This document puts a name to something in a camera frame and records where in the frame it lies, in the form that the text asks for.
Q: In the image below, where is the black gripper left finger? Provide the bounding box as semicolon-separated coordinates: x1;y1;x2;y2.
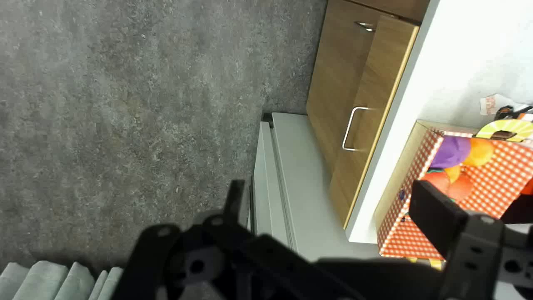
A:
113;178;356;300

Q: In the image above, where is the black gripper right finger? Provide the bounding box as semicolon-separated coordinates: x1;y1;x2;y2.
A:
408;178;533;300

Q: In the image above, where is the wooden drawer with metal handle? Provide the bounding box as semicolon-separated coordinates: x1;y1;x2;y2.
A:
326;13;421;230

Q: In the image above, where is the orange toy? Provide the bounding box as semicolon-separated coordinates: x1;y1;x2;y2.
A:
423;138;496;203

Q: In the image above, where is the red checkered box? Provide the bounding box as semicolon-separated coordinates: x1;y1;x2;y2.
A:
376;130;533;263

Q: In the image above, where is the purple toy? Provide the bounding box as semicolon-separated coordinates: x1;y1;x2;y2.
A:
430;135;473;171

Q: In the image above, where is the grey metal platform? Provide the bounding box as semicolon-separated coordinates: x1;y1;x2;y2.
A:
250;110;381;263

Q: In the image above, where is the grey pleated curtain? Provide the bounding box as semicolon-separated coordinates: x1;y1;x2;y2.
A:
0;258;125;300

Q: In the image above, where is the wooden lower cabinet door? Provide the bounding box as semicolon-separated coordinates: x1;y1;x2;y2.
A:
305;0;385;173

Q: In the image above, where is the yellow toy handle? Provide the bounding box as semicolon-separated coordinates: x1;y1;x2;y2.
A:
475;118;533;143

